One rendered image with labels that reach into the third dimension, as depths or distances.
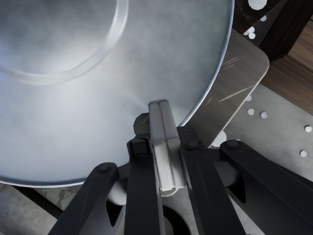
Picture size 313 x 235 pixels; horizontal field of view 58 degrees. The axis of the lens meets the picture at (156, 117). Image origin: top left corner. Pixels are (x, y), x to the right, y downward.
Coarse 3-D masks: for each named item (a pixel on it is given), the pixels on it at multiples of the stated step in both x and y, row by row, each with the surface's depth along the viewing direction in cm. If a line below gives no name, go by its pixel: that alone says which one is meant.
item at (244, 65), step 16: (240, 48) 22; (256, 48) 22; (224, 64) 22; (240, 64) 22; (256, 64) 22; (224, 80) 22; (240, 80) 22; (256, 80) 22; (208, 96) 22; (224, 96) 22; (240, 96) 22; (208, 112) 22; (224, 112) 22; (144, 128) 22; (208, 128) 22; (224, 128) 22; (208, 144) 22
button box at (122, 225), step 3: (123, 216) 49; (123, 219) 48; (123, 222) 47; (120, 225) 45; (123, 225) 46; (120, 228) 44; (123, 228) 45; (117, 231) 43; (120, 231) 43; (123, 231) 44; (117, 234) 42; (120, 234) 42; (123, 234) 43
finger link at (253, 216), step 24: (240, 144) 13; (240, 168) 12; (264, 168) 11; (240, 192) 13; (264, 192) 10; (288, 192) 10; (312, 192) 10; (264, 216) 11; (288, 216) 9; (312, 216) 9
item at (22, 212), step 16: (0, 192) 37; (16, 192) 37; (32, 192) 38; (0, 208) 37; (16, 208) 37; (32, 208) 37; (48, 208) 38; (0, 224) 37; (16, 224) 37; (32, 224) 37; (48, 224) 37
